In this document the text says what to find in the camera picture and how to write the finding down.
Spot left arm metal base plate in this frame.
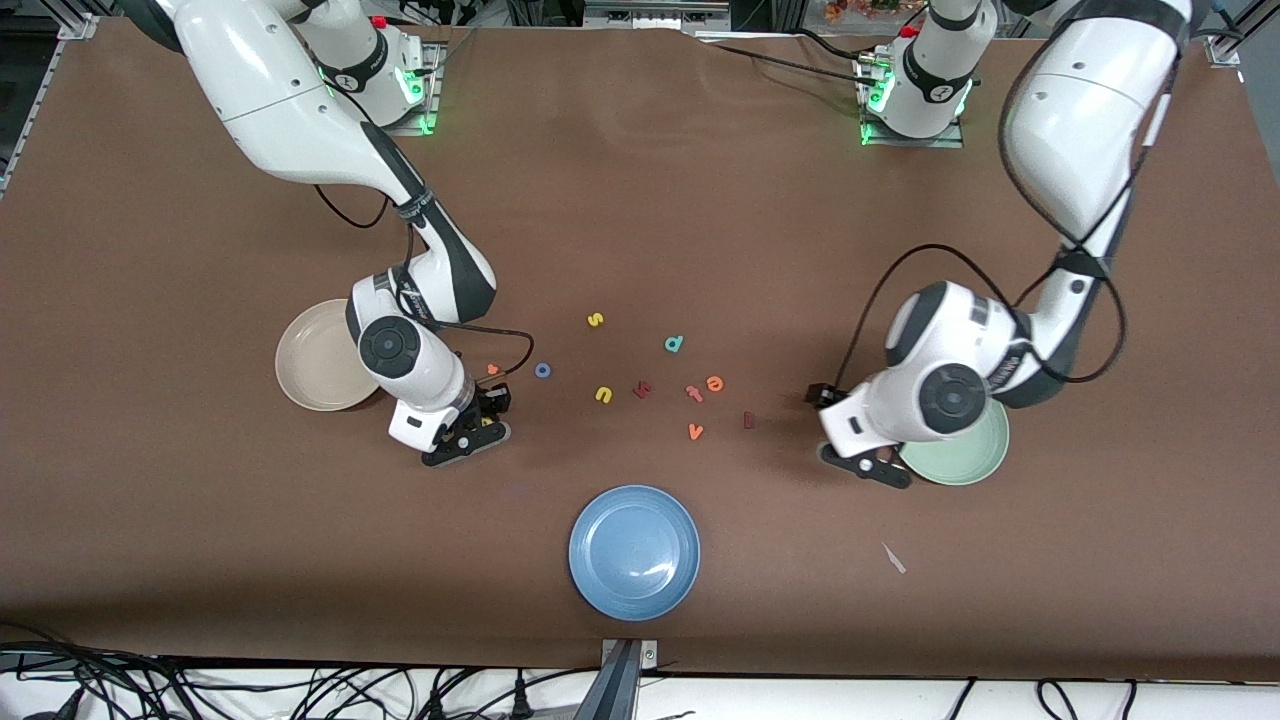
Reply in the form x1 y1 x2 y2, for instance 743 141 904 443
858 50 966 149

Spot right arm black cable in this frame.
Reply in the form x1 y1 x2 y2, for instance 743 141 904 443
313 60 536 383

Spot orange artificial flowers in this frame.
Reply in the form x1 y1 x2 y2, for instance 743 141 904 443
825 0 926 23

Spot light green plate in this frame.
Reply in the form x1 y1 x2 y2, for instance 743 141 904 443
898 400 1011 487

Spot blue plate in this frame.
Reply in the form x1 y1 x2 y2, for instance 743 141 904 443
568 485 701 622

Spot brown table cover sheet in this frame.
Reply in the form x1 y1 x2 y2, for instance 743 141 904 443
0 18 1280 681

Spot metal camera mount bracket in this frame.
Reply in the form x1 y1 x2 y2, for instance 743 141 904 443
588 638 659 720

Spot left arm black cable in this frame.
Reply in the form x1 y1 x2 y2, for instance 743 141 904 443
845 30 1193 393

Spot black cable on table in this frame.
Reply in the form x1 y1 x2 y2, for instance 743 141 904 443
700 28 883 86

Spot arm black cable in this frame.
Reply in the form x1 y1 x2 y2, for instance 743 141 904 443
845 30 1193 393
313 60 536 383

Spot beige brown plate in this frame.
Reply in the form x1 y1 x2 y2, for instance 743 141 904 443
275 298 383 413

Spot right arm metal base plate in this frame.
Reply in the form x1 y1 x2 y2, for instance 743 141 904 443
378 40 444 136

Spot grey power strip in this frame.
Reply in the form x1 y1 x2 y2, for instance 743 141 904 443
585 0 731 31

